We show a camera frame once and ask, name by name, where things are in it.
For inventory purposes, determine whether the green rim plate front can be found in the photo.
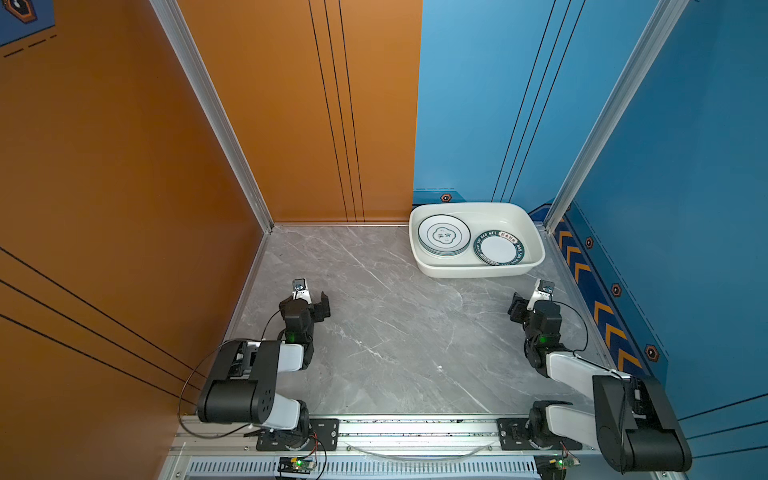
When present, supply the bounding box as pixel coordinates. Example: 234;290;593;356
473;229;525;266

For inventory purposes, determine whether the white flower outline plate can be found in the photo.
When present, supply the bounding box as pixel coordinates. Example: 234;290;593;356
417;214;472;256

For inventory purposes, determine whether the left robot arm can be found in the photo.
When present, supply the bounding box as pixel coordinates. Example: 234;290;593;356
196;289;331;437

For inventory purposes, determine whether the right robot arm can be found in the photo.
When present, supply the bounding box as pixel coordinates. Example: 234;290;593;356
508;285;693;473

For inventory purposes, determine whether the white plastic bin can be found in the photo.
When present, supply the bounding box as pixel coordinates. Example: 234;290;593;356
408;202;546;279

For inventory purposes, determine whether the circuit board right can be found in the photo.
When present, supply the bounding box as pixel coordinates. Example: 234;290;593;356
534;456;581;480

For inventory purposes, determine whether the green circuit board left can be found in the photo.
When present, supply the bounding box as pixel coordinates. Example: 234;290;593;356
276;457;320;478

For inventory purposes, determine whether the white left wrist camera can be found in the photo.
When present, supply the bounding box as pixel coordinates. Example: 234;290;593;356
292;278;312;304

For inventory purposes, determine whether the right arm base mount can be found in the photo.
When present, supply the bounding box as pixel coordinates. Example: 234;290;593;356
496;417;583;451

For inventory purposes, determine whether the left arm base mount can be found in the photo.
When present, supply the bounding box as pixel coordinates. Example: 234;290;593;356
256;416;340;453

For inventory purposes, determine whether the aluminium front rail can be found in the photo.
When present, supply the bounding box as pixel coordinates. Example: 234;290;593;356
169;414;599;459

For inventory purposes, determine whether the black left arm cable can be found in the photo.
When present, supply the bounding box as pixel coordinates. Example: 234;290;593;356
177;347;253;440

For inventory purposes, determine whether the aluminium corner post left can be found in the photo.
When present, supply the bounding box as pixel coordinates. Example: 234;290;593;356
149;0;274;234

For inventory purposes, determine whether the aluminium corner post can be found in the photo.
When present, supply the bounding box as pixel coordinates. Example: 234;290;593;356
149;0;274;234
543;0;689;234

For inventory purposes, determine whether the aluminium corner post right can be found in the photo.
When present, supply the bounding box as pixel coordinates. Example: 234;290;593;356
543;0;689;234

